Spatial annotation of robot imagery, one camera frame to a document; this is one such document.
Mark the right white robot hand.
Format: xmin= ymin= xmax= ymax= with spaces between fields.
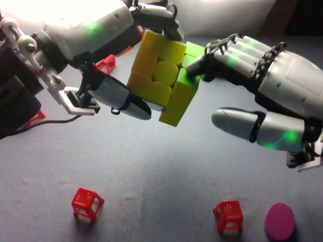
xmin=185 ymin=33 xmax=323 ymax=154

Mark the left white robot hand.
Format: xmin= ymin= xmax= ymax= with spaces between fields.
xmin=44 ymin=0 xmax=186 ymax=121

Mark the Rubik's cube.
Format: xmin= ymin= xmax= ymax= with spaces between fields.
xmin=126 ymin=29 xmax=206 ymax=127

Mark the red toy stool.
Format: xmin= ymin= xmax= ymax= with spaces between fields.
xmin=25 ymin=109 xmax=47 ymax=127
xmin=212 ymin=200 xmax=244 ymax=234
xmin=72 ymin=187 xmax=105 ymax=223
xmin=94 ymin=54 xmax=117 ymax=75

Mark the magenta round disc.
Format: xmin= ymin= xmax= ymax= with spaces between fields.
xmin=264 ymin=203 xmax=296 ymax=241

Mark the grey table cloth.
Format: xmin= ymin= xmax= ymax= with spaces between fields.
xmin=0 ymin=34 xmax=323 ymax=242

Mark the black cable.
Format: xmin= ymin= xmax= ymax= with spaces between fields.
xmin=14 ymin=115 xmax=85 ymax=135

